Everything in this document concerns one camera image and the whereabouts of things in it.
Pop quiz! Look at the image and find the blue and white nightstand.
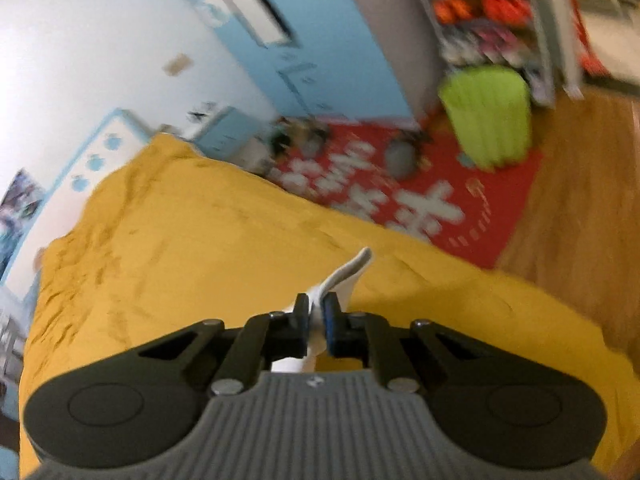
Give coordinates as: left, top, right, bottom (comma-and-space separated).
181, 104, 275, 172

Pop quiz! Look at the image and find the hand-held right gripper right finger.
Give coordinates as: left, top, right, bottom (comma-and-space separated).
322, 294, 490, 395

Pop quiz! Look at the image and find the beige wall switch plate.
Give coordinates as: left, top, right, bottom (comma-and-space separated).
163, 53, 194, 77

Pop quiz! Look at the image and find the blue wardrobe with mirror panel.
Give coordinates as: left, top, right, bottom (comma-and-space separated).
154, 0, 427, 122

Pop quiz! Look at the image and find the white printed T-shirt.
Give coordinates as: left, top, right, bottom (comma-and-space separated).
271, 247, 374, 374

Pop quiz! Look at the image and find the grey shoe rack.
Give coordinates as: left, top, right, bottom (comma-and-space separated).
400, 0, 557, 107

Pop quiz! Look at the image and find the grey round object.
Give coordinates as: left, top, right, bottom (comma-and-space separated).
384, 139, 422, 181

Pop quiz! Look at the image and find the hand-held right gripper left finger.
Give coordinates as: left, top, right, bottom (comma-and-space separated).
136, 292, 311, 397

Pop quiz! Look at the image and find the mustard yellow quilted blanket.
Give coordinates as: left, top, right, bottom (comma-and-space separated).
19, 132, 637, 480

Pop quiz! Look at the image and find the anime wall poster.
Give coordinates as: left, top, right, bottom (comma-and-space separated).
0, 169, 47, 273

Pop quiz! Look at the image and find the white blue-framed headboard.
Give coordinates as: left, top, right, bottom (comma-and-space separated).
0, 107, 168, 291

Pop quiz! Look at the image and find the lime green ribbed bin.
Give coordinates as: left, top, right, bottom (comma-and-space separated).
438, 64, 532, 171

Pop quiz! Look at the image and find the red rug with white print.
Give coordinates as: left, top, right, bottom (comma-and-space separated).
264, 116, 544, 271

